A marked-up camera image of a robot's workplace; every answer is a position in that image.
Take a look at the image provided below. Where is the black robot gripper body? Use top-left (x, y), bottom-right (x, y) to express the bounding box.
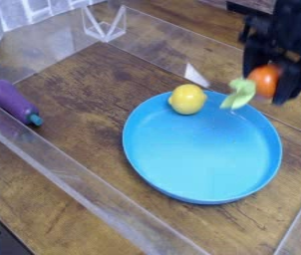
top-left (238, 0), bottom-right (301, 68)

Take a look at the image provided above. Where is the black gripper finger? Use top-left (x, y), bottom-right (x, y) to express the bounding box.
top-left (271, 60), bottom-right (301, 106)
top-left (242, 39), bottom-right (271, 77)

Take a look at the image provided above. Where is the orange toy carrot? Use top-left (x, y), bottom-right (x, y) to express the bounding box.
top-left (219, 64), bottom-right (282, 110)

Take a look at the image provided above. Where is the black bar on table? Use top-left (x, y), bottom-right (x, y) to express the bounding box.
top-left (226, 0), bottom-right (275, 15)

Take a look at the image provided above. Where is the yellow toy lemon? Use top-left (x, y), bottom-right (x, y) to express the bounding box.
top-left (167, 84), bottom-right (207, 115)

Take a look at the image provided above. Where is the blue plastic plate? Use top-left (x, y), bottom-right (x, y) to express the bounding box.
top-left (123, 92), bottom-right (282, 204)

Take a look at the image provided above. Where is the purple toy eggplant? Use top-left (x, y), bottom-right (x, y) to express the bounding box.
top-left (0, 80), bottom-right (42, 127)

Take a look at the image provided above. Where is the white patterned curtain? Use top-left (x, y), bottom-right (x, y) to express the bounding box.
top-left (0, 0), bottom-right (107, 42)

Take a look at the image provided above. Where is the clear acrylic enclosure wall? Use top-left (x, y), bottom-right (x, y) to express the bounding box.
top-left (0, 0), bottom-right (301, 255)

